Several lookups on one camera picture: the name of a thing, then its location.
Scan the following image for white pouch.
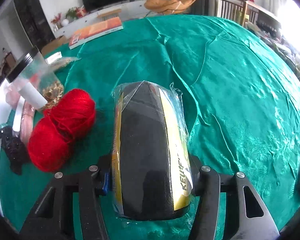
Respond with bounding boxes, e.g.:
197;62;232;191
12;96;25;136

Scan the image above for black crochet item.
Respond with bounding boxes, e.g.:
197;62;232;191
1;135;30;175

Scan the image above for pink bag bundle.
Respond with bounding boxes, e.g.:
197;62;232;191
20;101;36;145

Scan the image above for red yarn skein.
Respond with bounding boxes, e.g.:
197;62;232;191
27;88;96;172

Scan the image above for black roll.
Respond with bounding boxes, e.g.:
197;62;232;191
111;81;193;220

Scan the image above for pink mesh bath pouf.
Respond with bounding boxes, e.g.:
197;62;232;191
5;84;20;110

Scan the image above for clear jar black lid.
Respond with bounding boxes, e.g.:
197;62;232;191
6;46;64;112

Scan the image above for brown cardboard box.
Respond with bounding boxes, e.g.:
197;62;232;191
40;35;69;56

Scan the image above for green satin tablecloth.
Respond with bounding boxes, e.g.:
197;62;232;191
0;15;300;239

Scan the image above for red flower vase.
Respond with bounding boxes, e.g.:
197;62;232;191
51;12;62;30

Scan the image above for orange book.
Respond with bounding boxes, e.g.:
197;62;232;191
69;17;123;50

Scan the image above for small wooden bench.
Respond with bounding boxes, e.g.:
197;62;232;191
97;9;122;21

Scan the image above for wooden crib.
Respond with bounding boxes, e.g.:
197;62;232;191
215;0;281;30

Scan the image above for orange lounge chair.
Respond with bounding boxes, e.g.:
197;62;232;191
144;0;196;15

